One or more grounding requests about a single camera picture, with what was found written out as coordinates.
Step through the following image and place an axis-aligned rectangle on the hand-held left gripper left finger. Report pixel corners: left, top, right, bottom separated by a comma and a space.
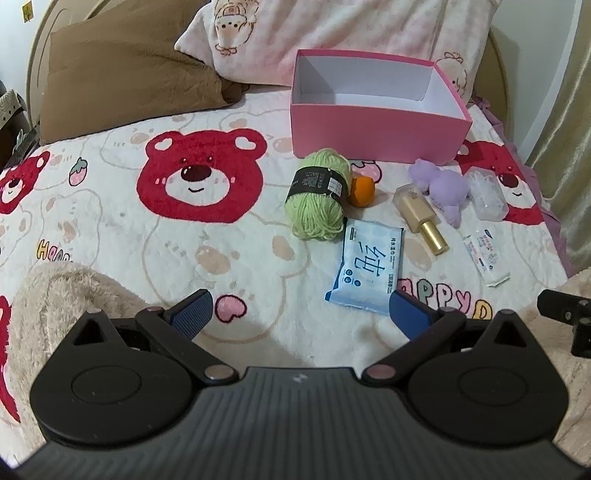
69, 290, 238, 384

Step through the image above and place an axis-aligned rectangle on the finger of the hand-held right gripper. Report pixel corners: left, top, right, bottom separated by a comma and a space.
537, 288, 591, 324

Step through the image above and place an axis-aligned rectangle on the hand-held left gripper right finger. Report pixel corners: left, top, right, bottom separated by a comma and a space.
362, 288, 531, 383

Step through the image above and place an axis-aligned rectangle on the blue wet wipes pack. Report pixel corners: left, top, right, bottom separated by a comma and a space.
324, 218, 406, 317

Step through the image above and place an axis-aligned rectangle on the small white sachet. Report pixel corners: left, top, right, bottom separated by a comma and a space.
463, 228, 511, 288

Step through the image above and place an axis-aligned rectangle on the gold capped cosmetic bottle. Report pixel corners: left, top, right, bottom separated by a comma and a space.
393, 184, 450, 254

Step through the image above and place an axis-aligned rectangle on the clear plastic case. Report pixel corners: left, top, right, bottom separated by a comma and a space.
464, 167, 509, 221

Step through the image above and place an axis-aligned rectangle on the small orange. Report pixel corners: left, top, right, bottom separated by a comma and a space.
348, 176, 375, 208

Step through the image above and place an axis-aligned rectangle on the purple plush toy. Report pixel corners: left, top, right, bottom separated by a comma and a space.
408, 158, 471, 228

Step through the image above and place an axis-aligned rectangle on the green yarn ball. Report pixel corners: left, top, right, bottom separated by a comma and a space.
284, 148, 354, 241

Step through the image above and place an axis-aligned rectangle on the pink cardboard box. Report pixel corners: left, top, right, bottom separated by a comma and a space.
290, 48, 473, 165

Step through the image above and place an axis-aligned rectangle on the beige curtain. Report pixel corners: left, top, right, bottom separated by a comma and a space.
524, 0, 591, 273

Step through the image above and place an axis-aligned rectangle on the brown pillow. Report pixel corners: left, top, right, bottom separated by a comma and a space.
39, 0, 243, 146

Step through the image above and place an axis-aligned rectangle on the beige patterned cloth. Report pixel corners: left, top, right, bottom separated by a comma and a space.
0, 90, 25, 118

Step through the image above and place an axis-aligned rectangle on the pink cartoon printed pillow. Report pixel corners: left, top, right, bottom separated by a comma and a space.
174, 0, 502, 104

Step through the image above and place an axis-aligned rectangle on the beige round headboard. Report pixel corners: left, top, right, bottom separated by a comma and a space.
25, 0, 515, 139

